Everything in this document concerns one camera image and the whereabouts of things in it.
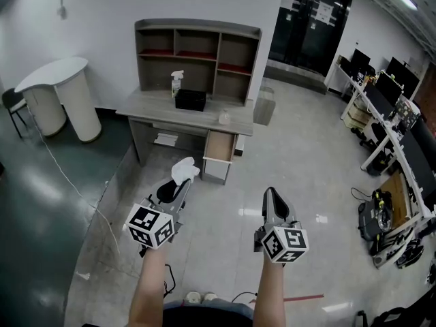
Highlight white paper stack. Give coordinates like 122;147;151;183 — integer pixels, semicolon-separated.
153;131;178;147

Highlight person's white shoes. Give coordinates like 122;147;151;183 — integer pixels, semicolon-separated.
185;291;218;307

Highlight person's left forearm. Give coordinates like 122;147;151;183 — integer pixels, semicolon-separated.
125;247;171;327

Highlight white item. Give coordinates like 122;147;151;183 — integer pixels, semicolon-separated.
170;156;201;186

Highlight black computer monitor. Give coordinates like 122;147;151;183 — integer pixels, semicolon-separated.
386;57;421;99
362;82;396;118
349;48;372;73

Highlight large black monitor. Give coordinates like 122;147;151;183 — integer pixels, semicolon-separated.
397;116;436;216

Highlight white floor cable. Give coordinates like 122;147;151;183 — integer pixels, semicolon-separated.
28;107;121;255

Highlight wooden board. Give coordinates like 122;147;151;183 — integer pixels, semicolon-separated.
377;170;410;218

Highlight white curved counter table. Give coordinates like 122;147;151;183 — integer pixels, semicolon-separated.
14;57;103;144

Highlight black and yellow tool case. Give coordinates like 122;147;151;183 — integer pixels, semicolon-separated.
356;189;393;242

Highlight grey wooden shelf hutch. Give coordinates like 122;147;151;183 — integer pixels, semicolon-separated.
134;18;263;108

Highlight red floor tape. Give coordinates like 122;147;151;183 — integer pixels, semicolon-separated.
249;292;325;303

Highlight long white workbench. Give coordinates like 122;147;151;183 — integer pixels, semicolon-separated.
326;59;436;240

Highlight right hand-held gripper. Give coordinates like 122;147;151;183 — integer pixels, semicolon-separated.
252;187;309;264

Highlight black plastic basket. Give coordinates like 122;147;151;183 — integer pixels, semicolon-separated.
174;89;207;112

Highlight black double door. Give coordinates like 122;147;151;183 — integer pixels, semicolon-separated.
266;0;356;78

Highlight wooden desk drawer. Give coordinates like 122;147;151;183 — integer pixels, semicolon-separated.
202;129;238;165

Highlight grey wooden desk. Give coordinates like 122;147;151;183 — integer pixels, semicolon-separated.
115;86;255;186

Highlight person's right forearm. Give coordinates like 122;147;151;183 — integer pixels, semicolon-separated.
251;260;285;327

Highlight black chair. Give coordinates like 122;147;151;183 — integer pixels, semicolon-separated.
1;87;29;140

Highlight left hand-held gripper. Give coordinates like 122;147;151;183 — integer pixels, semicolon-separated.
125;178;193;257

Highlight person's blue shorts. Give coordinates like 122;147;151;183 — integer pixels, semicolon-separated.
161;297;255;327

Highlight white spray bottle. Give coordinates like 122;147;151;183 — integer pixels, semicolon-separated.
170;69;185;99

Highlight black floor cable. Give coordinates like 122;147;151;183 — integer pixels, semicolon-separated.
162;263;177;300

